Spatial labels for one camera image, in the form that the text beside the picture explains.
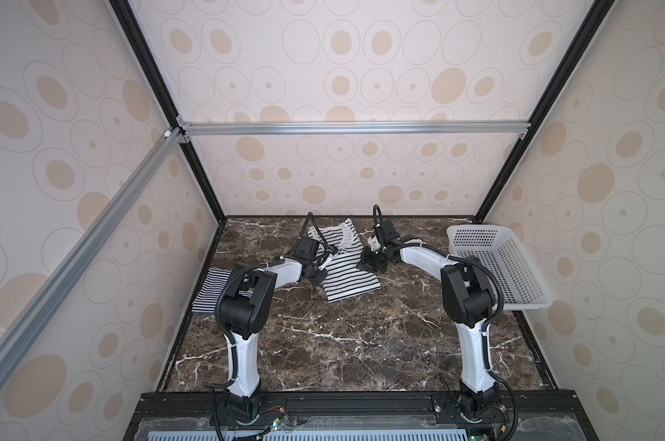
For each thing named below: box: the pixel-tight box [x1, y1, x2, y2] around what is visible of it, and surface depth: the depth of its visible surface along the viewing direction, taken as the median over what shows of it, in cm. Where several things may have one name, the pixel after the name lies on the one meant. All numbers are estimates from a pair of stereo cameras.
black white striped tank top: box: [307, 217, 383, 304], surface depth 102 cm
